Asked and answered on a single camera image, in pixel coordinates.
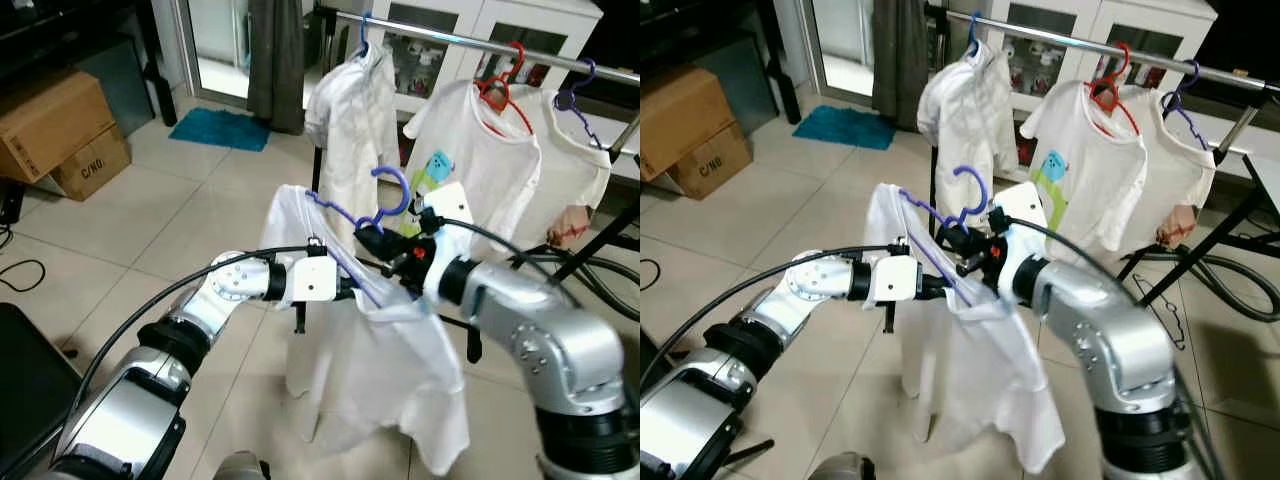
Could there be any white glass-door cabinet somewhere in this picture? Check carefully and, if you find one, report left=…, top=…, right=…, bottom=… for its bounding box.
left=330, top=0, right=603, bottom=116
left=985, top=0, right=1216, bottom=116

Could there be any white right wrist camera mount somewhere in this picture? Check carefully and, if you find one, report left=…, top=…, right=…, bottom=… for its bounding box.
left=420, top=182, right=474, bottom=263
left=995, top=182, right=1053, bottom=263

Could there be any thin wire hanger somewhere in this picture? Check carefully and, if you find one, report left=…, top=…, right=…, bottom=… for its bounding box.
left=1133, top=273, right=1188, bottom=351

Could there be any white long-sleeved shirt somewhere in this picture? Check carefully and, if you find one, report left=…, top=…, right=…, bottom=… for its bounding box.
left=305, top=42, right=403, bottom=216
left=917, top=42, right=1021, bottom=201

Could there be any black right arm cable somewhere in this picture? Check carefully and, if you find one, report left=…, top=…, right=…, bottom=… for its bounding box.
left=1005, top=215, right=1226, bottom=480
left=436, top=216, right=586, bottom=311

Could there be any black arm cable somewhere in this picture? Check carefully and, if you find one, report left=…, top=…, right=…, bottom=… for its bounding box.
left=72, top=244, right=326, bottom=421
left=640, top=244, right=906, bottom=401
left=1005, top=215, right=1226, bottom=480
left=436, top=216, right=586, bottom=311

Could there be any grey curtain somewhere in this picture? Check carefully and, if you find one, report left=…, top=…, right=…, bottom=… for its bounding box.
left=870, top=0, right=931, bottom=131
left=246, top=0, right=307, bottom=136

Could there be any red plastic hanger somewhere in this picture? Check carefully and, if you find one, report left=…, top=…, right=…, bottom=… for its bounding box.
left=477, top=42, right=536, bottom=136
left=1090, top=42, right=1141, bottom=136

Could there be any black seat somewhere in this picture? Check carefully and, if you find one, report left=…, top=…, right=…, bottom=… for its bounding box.
left=0, top=302, right=83, bottom=476

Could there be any black furniture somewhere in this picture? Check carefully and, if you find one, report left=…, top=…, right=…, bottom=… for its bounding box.
left=640, top=0, right=801, bottom=126
left=0, top=0, right=179, bottom=126

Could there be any purple plastic hanger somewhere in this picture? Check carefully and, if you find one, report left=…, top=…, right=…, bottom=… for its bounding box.
left=553, top=58, right=613, bottom=153
left=898, top=165, right=991, bottom=306
left=303, top=165, right=413, bottom=306
left=1160, top=60, right=1216, bottom=153

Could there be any cardboard box printed C/NO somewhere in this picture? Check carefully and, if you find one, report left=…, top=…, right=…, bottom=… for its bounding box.
left=665, top=120, right=753, bottom=201
left=50, top=125, right=133, bottom=202

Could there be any plain white T-shirt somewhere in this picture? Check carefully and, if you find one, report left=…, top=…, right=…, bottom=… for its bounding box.
left=1140, top=88, right=1219, bottom=251
left=262, top=183, right=471, bottom=477
left=862, top=183, right=1066, bottom=475
left=528, top=88, right=613, bottom=249

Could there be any white framed glass door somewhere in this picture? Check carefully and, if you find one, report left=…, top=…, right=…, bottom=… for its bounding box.
left=800, top=0, right=876, bottom=101
left=172, top=0, right=253, bottom=104

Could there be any teal floor mat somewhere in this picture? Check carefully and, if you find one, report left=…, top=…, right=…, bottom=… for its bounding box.
left=792, top=104, right=898, bottom=151
left=167, top=107, right=272, bottom=153

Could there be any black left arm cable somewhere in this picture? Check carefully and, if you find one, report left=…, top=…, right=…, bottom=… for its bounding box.
left=72, top=244, right=326, bottom=421
left=640, top=244, right=906, bottom=401

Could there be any large plain cardboard box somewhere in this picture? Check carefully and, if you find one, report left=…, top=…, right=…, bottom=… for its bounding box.
left=640, top=65, right=739, bottom=183
left=0, top=70, right=119, bottom=184

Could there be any white T-shirt with colourful print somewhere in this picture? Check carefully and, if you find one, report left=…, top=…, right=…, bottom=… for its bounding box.
left=1020, top=80, right=1151, bottom=256
left=404, top=80, right=542, bottom=256

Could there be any grey vacuum hose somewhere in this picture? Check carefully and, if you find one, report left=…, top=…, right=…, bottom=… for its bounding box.
left=505, top=245, right=641, bottom=323
left=1115, top=250, right=1280, bottom=321

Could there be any metal clothes rack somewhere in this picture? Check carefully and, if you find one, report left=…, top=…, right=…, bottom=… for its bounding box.
left=928, top=5, right=1280, bottom=311
left=313, top=5, right=641, bottom=291

